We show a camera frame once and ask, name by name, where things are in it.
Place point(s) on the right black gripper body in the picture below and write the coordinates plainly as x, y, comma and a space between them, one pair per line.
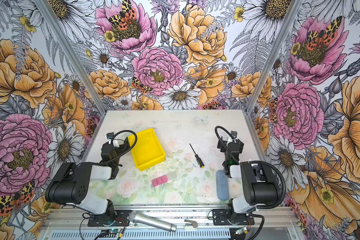
223, 149

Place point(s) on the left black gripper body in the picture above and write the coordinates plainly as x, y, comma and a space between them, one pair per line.
122, 148

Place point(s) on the black yellow handled screwdriver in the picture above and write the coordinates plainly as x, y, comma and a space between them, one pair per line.
198, 159

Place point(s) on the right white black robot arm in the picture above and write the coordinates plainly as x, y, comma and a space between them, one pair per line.
264, 186

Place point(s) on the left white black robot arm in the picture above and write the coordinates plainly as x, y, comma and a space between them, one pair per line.
70, 185

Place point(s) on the yellow plastic bin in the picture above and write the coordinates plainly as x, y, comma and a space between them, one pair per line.
148, 151

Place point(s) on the blue grey glasses case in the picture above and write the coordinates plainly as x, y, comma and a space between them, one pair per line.
222, 186

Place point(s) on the pink block toy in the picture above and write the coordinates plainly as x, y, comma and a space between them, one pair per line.
159, 181

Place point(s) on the green circuit board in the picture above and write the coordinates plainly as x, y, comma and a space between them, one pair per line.
111, 234

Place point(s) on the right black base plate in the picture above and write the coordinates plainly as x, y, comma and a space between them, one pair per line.
225, 217

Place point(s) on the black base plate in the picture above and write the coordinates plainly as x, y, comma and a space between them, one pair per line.
121, 219
225, 217

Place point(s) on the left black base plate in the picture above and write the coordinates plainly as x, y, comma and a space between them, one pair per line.
121, 219

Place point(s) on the aluminium front rail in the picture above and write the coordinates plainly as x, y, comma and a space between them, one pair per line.
72, 219

